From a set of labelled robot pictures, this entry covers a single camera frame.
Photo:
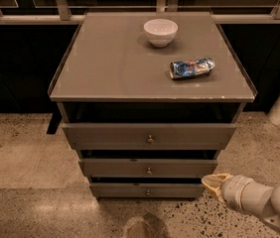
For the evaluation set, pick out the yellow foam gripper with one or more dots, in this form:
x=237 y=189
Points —
x=235 y=190

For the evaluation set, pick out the grey drawer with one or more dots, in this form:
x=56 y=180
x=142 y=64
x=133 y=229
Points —
x=146 y=168
x=148 y=136
x=143 y=190

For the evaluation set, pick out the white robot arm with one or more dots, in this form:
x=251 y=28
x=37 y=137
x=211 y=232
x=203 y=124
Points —
x=246 y=196

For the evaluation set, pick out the grey drawer cabinet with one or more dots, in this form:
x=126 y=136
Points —
x=112 y=74

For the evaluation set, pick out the grey bottom drawer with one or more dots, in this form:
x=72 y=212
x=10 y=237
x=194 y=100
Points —
x=143 y=190

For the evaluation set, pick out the grey top drawer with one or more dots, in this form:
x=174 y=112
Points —
x=148 y=136

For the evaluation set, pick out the crushed blue soda can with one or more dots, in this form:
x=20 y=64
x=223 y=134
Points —
x=191 y=68

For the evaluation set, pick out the white ceramic bowl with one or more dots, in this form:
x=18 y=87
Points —
x=160 y=32

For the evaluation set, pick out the metal railing frame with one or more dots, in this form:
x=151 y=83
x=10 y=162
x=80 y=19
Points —
x=30 y=17

